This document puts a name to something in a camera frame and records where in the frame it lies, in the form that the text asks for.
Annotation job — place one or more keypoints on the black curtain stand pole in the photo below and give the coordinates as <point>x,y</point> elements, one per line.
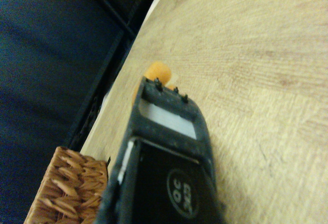
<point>110,6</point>

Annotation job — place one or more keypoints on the orange toy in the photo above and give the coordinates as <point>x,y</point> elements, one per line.
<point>157,71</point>

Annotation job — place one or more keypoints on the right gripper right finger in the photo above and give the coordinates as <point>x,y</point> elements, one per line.
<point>166,103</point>

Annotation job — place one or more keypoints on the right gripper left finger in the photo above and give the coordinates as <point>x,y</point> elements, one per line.
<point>112,195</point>

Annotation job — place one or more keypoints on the brown wicker basket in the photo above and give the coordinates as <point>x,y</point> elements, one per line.
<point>66,190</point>

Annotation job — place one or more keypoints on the black curtain stand foot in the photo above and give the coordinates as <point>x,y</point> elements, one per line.
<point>104,80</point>

